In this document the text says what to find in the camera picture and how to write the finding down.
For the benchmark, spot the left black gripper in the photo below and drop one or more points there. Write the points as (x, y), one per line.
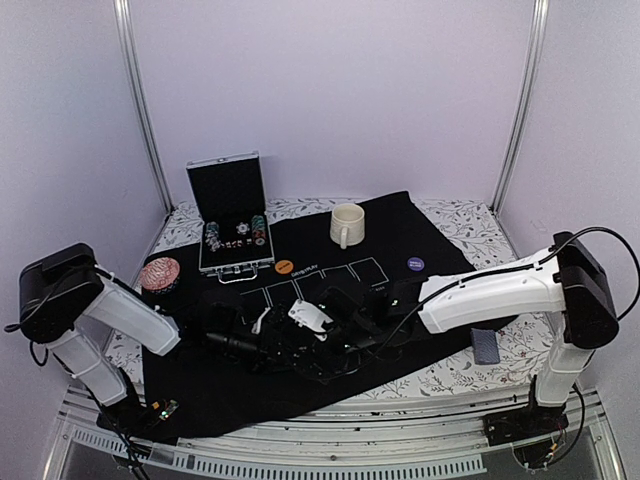
(268, 357)

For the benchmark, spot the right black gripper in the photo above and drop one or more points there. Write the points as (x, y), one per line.
(334, 361)

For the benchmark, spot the orange big blind button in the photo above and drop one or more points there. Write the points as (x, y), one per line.
(284, 267)

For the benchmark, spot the purple small blind button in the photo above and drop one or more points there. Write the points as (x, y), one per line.
(415, 264)

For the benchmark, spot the white poker chip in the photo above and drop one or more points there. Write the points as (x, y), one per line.
(243, 229)

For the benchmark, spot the aluminium poker chip case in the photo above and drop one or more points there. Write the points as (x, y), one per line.
(229, 190)

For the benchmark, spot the poker chip stack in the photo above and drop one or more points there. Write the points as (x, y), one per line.
(212, 236)
(258, 230)

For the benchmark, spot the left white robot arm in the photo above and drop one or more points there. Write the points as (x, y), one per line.
(100, 320)

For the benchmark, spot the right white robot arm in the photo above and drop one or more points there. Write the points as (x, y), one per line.
(564, 278)

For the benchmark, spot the black poker table mat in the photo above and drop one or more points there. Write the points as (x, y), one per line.
(395, 231)

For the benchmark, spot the cream ceramic mug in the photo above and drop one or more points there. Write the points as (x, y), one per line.
(347, 225)

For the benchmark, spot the dice row in case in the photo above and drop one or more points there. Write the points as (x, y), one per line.
(236, 244)

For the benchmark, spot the small green circuit board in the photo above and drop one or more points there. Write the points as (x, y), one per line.
(163, 409)

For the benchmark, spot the blue patterned card deck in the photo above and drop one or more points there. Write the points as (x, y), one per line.
(485, 347)

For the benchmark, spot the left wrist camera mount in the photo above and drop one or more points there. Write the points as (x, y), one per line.
(257, 325)

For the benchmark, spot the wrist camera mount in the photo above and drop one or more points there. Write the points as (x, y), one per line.
(306, 315)
(257, 325)

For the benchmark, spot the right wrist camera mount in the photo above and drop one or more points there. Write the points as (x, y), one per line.
(306, 315)

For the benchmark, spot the front aluminium rail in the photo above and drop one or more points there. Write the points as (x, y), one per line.
(408, 438)

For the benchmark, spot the right aluminium frame post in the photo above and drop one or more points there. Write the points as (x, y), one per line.
(531, 66)

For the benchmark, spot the aluminium frame post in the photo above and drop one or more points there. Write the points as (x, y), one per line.
(531, 66)
(124, 25)

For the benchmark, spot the left aluminium frame post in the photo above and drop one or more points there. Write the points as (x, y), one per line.
(124, 25)

